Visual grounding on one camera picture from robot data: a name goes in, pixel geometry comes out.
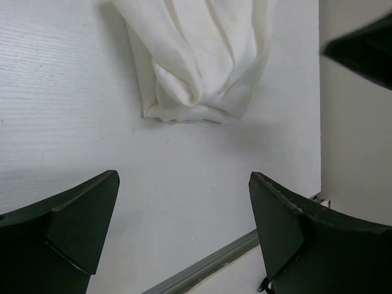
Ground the white pleated skirt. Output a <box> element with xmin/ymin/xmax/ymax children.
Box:
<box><xmin>113</xmin><ymin>1</ymin><xmax>276</xmax><ymax>123</ymax></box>

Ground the aluminium front rail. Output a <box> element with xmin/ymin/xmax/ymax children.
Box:
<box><xmin>143</xmin><ymin>230</ymin><xmax>260</xmax><ymax>294</ymax></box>

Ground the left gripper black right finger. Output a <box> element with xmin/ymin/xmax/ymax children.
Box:
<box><xmin>249</xmin><ymin>172</ymin><xmax>391</xmax><ymax>294</ymax></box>

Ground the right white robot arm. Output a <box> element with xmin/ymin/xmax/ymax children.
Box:
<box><xmin>320</xmin><ymin>12</ymin><xmax>391</xmax><ymax>90</ymax></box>

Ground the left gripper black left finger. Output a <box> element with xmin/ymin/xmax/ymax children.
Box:
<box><xmin>1</xmin><ymin>170</ymin><xmax>119</xmax><ymax>294</ymax></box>

